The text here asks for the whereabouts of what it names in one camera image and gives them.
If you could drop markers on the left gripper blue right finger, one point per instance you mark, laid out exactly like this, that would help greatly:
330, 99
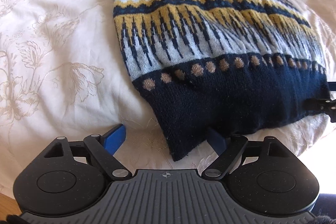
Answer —
228, 150

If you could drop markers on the navy yellow patterned knit sweater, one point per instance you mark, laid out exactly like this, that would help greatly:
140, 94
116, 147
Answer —
232, 66

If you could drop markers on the cream floral bed duvet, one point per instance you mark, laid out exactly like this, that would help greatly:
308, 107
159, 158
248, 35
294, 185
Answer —
62, 74

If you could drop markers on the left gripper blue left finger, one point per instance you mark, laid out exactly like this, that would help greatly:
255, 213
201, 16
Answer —
101, 149

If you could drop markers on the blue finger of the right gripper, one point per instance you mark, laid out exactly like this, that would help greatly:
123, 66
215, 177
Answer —
322, 105

